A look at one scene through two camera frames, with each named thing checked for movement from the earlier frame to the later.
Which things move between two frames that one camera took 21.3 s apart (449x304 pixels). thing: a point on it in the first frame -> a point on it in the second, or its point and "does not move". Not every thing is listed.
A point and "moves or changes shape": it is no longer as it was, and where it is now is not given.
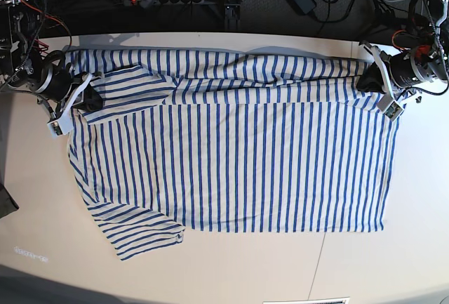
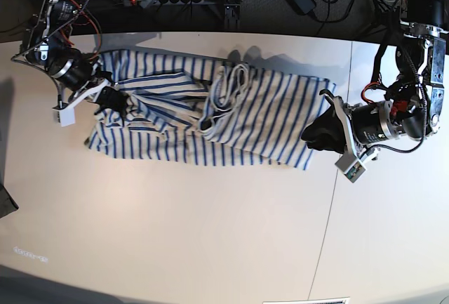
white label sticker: x=31 y=254 does not move
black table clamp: x=232 y=17 does not move
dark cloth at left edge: x=8 y=203 does not move
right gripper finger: x=371 y=80 -> x=326 y=133
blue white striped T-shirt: x=244 y=140 moves or changes shape
